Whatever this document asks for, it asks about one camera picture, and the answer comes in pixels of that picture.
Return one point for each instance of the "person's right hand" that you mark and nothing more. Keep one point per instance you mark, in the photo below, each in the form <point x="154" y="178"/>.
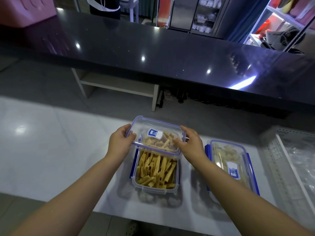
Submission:
<point x="194" y="149"/>

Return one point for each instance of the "person's left hand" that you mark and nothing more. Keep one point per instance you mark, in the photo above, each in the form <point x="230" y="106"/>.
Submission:
<point x="119" y="147"/>

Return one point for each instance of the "pile of pale food cubes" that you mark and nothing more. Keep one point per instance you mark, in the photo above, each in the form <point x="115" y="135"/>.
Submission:
<point x="228" y="152"/>

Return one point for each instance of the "clear lid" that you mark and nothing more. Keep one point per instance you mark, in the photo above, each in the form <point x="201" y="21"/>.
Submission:
<point x="236" y="147"/>
<point x="145" y="124"/>

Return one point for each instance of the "clear blue-clipped plastic container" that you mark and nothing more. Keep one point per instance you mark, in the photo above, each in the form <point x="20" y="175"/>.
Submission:
<point x="155" y="190"/>
<point x="253" y="174"/>

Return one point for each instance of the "bag of yellow strip snacks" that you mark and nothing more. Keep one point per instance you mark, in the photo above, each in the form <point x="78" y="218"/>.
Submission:
<point x="302" y="154"/>

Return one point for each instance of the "person's right forearm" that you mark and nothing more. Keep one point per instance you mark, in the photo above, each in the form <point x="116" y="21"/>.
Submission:
<point x="251" y="204"/>

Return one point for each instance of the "person's left forearm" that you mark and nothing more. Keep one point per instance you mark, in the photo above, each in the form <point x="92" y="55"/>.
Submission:
<point x="69" y="199"/>

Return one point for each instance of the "small white box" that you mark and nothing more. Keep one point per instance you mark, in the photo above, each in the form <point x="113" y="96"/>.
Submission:
<point x="168" y="96"/>

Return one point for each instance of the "black cylindrical canister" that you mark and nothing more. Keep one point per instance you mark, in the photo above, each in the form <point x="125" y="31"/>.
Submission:
<point x="160" y="99"/>

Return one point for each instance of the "white perforated plastic basket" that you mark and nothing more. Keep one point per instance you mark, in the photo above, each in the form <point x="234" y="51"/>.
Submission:
<point x="270" y="149"/>

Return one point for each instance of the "white perforated shoe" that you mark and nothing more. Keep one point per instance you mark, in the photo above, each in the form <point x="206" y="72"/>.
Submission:
<point x="131" y="228"/>

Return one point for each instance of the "black top bar counter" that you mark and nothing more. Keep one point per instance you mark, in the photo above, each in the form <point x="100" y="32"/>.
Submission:
<point x="147" y="54"/>

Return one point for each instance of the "white flat mop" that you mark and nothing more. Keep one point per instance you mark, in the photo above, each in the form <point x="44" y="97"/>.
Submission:
<point x="168" y="22"/>

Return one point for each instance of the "group of white dishes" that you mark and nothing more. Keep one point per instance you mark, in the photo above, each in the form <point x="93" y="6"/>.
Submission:
<point x="206" y="17"/>

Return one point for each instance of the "white small appliance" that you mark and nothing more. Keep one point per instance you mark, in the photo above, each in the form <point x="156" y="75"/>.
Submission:
<point x="273" y="39"/>

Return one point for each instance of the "stainless steel dish cabinet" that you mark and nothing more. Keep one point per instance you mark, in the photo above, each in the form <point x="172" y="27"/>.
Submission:
<point x="183" y="13"/>

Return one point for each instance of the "blue curtain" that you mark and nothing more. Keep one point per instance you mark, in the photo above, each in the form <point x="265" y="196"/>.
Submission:
<point x="246" y="19"/>

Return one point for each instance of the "red bucket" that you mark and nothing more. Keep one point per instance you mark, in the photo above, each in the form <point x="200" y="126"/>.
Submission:
<point x="262" y="27"/>

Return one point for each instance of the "pale plastic serving cart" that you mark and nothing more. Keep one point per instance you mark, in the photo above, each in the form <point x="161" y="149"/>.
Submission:
<point x="133" y="7"/>

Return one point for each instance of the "red standing banner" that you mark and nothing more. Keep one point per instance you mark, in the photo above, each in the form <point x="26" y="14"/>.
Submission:
<point x="164" y="11"/>

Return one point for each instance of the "black small appliance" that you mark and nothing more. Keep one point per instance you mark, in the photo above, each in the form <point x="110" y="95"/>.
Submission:
<point x="292" y="38"/>

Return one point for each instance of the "white metal shelf rack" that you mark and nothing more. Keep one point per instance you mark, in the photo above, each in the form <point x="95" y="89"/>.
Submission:
<point x="280" y="14"/>

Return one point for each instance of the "pink plastic bin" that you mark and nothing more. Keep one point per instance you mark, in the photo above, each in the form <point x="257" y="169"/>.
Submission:
<point x="24" y="9"/>

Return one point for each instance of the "narrow pink gift bag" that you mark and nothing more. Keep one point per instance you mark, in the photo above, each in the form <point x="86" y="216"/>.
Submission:
<point x="302" y="7"/>

